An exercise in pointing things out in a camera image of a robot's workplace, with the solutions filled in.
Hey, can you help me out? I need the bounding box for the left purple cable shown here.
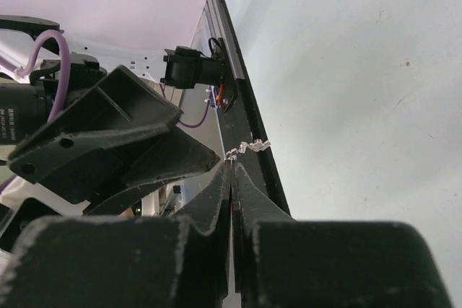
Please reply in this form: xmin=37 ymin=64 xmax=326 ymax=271
xmin=14 ymin=30 xmax=210 ymax=129

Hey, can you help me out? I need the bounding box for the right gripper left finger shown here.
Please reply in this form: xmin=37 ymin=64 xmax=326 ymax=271
xmin=1 ymin=163 xmax=231 ymax=307

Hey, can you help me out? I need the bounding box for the aluminium frame rail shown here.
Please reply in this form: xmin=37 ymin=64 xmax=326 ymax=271
xmin=192 ymin=0 xmax=247 ymax=79

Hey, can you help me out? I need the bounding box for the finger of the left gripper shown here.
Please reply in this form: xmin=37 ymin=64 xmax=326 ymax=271
xmin=7 ymin=66 xmax=182 ymax=183
xmin=35 ymin=129 xmax=221 ymax=217

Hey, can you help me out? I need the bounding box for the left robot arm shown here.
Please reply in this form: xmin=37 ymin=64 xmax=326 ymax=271
xmin=1 ymin=15 xmax=219 ymax=216

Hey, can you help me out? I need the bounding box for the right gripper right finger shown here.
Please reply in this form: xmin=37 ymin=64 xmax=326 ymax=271
xmin=231 ymin=164 xmax=452 ymax=307

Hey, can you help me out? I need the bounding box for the small gold earring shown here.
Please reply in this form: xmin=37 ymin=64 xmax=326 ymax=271
xmin=225 ymin=139 xmax=271 ymax=161

